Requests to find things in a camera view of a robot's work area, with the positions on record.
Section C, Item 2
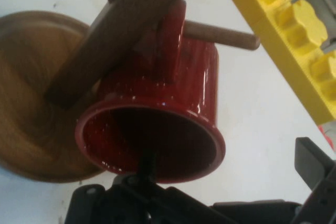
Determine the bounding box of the big yellow toy brick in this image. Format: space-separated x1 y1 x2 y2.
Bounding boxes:
217 0 336 125

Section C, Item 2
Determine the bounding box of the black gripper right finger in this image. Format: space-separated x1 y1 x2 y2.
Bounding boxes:
291 136 336 224

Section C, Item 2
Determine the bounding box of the brown wooden mug tree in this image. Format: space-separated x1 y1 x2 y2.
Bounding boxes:
0 0 283 184

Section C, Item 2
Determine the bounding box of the red enamel mug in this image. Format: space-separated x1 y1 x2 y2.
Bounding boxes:
75 0 226 184

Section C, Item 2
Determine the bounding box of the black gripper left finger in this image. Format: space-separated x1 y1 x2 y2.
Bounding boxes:
64 153 229 224

